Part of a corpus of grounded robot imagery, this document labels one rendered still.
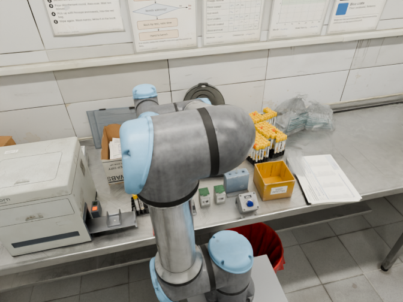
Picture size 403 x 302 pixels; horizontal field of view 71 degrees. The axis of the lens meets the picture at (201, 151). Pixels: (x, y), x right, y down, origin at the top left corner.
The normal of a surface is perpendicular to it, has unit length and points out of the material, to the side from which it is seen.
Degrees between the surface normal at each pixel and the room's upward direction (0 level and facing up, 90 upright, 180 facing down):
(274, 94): 90
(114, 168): 87
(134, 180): 87
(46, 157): 0
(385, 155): 0
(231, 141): 60
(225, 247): 7
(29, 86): 90
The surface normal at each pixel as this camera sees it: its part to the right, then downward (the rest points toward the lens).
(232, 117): 0.43, -0.56
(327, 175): -0.03, -0.79
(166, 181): 0.21, 0.66
